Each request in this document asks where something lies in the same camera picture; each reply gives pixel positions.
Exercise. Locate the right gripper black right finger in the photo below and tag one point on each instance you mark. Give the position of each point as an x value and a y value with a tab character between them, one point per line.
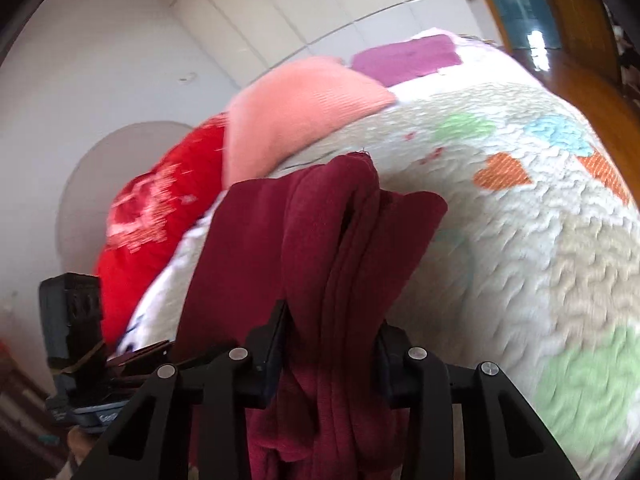
503	437

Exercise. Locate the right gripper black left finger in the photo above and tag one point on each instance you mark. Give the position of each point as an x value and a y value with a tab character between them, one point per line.
201	408

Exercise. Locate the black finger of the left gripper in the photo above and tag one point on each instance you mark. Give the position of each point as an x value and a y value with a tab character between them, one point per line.
154	354

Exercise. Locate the dark red knit sweater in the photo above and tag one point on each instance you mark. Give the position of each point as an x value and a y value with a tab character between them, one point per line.
338	250

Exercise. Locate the person's left hand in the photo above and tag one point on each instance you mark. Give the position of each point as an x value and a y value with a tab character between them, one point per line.
80	444

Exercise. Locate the white bed sheet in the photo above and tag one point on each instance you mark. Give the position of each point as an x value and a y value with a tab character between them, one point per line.
158	313

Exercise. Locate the round beige headboard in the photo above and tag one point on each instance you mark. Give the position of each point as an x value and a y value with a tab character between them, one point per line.
96	180

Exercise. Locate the red floral comforter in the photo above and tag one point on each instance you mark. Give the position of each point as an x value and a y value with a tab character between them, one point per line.
148	218

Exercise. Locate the patchwork quilted bedspread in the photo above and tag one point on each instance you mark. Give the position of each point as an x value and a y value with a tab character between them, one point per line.
536	265

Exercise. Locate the pink ribbed pillow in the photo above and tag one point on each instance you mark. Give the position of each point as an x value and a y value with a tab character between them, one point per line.
290	108

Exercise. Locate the white glossy wardrobe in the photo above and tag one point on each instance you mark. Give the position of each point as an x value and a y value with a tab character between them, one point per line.
248	37

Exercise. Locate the purple folded cloth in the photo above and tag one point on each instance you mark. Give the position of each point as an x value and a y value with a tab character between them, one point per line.
397	63

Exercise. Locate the wooden door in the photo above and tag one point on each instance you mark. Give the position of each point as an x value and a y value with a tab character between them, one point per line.
587	36

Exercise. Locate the teal glass door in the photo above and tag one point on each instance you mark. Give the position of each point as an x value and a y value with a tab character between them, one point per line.
528	24

